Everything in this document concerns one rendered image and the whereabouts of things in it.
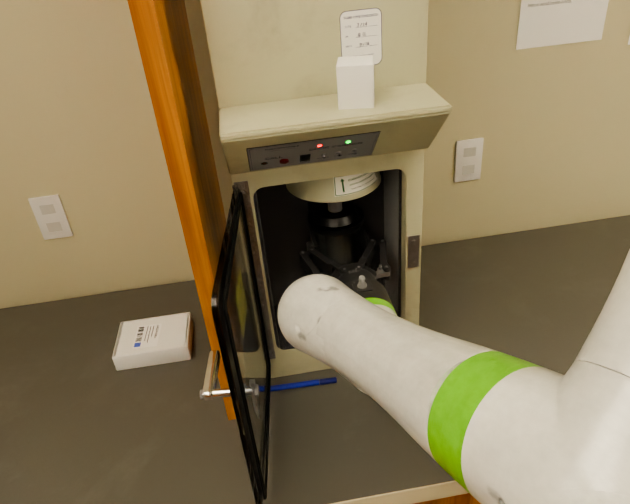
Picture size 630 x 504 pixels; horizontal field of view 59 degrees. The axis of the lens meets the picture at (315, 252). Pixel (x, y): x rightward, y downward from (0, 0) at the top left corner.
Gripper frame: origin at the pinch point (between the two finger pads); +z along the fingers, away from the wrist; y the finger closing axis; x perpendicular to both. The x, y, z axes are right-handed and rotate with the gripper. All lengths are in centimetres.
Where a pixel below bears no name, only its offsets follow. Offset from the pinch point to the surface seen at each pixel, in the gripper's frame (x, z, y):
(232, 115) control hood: -31.4, -13.8, 16.1
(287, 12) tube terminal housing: -43.5, -9.5, 6.4
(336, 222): -5.4, -3.6, 0.6
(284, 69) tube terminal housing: -35.8, -9.5, 7.7
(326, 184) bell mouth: -15.0, -6.7, 2.4
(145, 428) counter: 26, -17, 42
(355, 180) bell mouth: -14.9, -6.6, -2.7
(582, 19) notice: -28, 34, -65
